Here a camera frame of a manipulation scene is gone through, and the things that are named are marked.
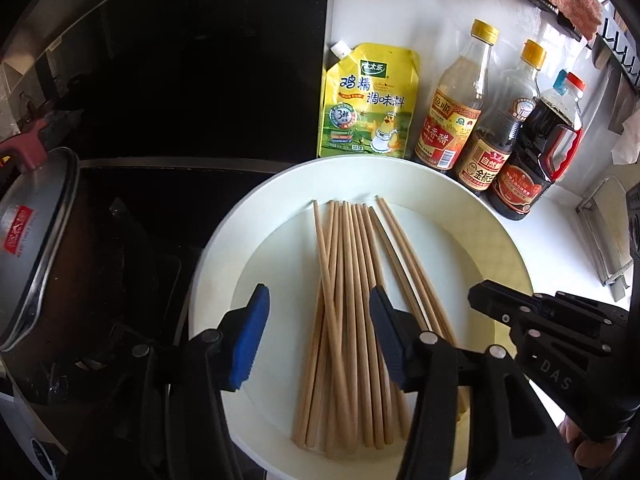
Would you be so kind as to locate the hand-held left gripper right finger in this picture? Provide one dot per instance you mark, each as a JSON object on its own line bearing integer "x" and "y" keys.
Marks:
{"x": 387, "y": 340}

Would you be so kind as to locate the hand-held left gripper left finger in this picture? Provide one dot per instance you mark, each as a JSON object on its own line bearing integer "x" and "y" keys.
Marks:
{"x": 250, "y": 340}

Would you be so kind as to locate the pale cutting board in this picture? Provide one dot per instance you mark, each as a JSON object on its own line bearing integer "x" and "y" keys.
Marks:
{"x": 616, "y": 230}

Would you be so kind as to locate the person's right hand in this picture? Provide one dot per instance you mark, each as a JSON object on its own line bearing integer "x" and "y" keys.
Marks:
{"x": 580, "y": 450}

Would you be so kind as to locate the bundle of wooden chopsticks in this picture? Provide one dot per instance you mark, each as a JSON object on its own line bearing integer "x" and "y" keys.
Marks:
{"x": 340, "y": 285}

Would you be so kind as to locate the white crumpled cloth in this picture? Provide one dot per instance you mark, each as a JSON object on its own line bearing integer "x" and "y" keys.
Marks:
{"x": 627, "y": 140}

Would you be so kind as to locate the soy sauce bottle brown label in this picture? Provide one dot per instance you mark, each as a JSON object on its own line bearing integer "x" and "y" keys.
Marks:
{"x": 487, "y": 165}

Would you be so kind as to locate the steel cutting board rack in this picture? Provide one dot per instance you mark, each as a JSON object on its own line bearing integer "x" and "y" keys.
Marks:
{"x": 595, "y": 240}

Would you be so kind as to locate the black glass stove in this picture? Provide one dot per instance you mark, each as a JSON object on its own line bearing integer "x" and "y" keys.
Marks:
{"x": 200, "y": 85}

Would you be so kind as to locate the black wall rail with hooks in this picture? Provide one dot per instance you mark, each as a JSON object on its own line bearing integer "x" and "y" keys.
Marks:
{"x": 620, "y": 55}

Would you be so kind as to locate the vinegar bottle with yellow cap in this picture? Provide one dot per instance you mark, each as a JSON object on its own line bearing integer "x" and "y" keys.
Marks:
{"x": 445, "y": 130}

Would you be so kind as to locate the yellow seasoning pouch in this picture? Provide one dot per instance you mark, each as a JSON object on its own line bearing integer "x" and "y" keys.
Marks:
{"x": 365, "y": 105}

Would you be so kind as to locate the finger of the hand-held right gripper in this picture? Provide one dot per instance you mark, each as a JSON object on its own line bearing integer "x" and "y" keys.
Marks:
{"x": 500, "y": 302}

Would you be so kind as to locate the white round bowl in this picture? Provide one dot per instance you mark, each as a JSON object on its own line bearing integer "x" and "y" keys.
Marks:
{"x": 450, "y": 240}

